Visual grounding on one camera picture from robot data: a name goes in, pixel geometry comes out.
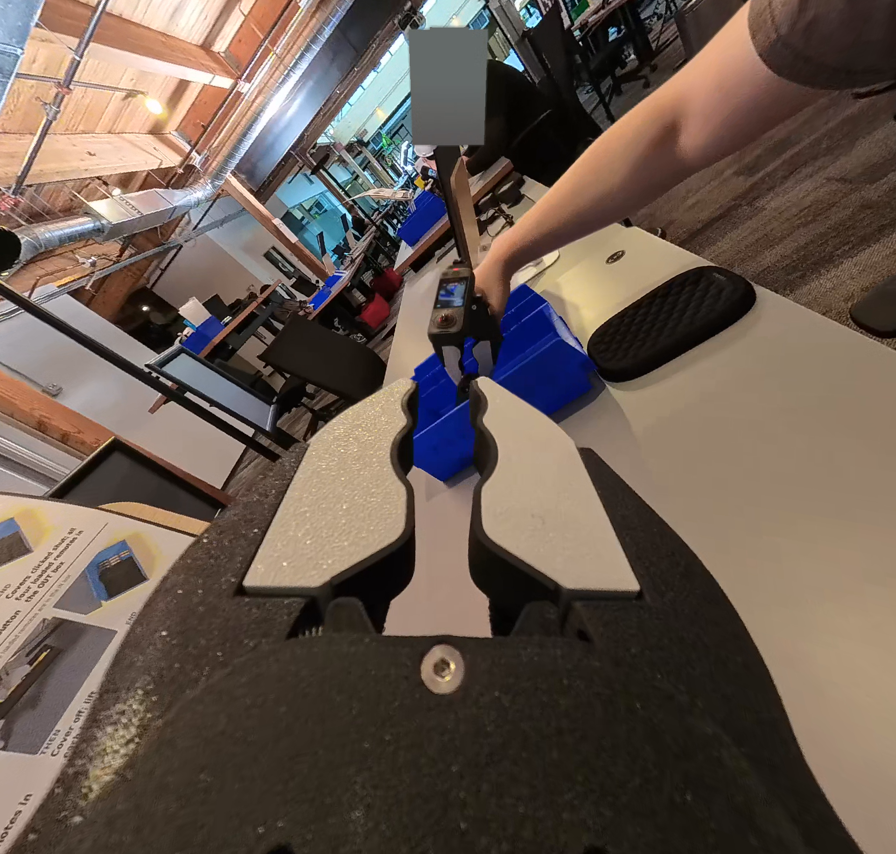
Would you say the dark framed panel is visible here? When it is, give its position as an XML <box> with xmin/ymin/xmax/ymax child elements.
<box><xmin>48</xmin><ymin>437</ymin><xmax>233</xmax><ymax>522</ymax></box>

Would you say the instruction sheet on stand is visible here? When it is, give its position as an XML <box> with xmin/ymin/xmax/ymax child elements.
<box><xmin>98</xmin><ymin>500</ymin><xmax>212</xmax><ymax>537</ymax></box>

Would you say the large silver duct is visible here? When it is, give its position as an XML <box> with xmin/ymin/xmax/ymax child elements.
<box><xmin>0</xmin><ymin>0</ymin><xmax>63</xmax><ymax>102</ymax></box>

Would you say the thin black framed board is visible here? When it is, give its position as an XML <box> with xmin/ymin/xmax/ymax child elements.
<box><xmin>434</xmin><ymin>147</ymin><xmax>485</xmax><ymax>275</ymax></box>

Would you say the silver ventilation duct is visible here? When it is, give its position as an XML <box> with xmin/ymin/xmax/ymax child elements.
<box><xmin>14</xmin><ymin>180</ymin><xmax>219</xmax><ymax>267</ymax></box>

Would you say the printed instruction sheet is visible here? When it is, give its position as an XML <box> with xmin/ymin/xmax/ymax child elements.
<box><xmin>0</xmin><ymin>493</ymin><xmax>198</xmax><ymax>848</ymax></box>

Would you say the metal folding stand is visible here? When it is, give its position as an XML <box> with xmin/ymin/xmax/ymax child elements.
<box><xmin>477</xmin><ymin>238</ymin><xmax>561</xmax><ymax>284</ymax></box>

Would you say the person's right hand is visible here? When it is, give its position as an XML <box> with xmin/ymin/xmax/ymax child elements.
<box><xmin>475</xmin><ymin>246</ymin><xmax>518</xmax><ymax>317</ymax></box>

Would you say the black wrist rest pad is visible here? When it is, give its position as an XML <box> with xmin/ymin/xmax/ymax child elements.
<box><xmin>587</xmin><ymin>266</ymin><xmax>757</xmax><ymax>383</ymax></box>

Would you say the black office chair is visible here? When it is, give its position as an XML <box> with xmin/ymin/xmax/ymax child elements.
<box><xmin>258</xmin><ymin>315</ymin><xmax>387</xmax><ymax>436</ymax></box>

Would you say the black cable bundle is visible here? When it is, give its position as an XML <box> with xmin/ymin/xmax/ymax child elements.
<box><xmin>476</xmin><ymin>180</ymin><xmax>527</xmax><ymax>229</ymax></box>

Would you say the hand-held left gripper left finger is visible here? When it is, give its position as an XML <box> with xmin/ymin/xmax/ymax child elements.
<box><xmin>241</xmin><ymin>378</ymin><xmax>419</xmax><ymax>634</ymax></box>

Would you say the person's right forearm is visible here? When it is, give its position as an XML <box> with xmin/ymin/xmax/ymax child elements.
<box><xmin>490</xmin><ymin>0</ymin><xmax>774</xmax><ymax>295</ymax></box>

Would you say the blue plastic bin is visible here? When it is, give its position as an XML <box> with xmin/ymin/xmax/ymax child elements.
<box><xmin>412</xmin><ymin>283</ymin><xmax>597</xmax><ymax>484</ymax></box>

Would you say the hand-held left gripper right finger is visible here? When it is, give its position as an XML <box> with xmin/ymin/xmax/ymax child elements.
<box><xmin>469</xmin><ymin>376</ymin><xmax>641</xmax><ymax>636</ymax></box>

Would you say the grey screen black frame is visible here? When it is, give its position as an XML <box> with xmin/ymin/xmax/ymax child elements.
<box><xmin>146</xmin><ymin>346</ymin><xmax>281</xmax><ymax>436</ymax></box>

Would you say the grey office chair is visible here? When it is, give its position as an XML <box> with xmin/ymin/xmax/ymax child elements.
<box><xmin>849</xmin><ymin>276</ymin><xmax>896</xmax><ymax>340</ymax></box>

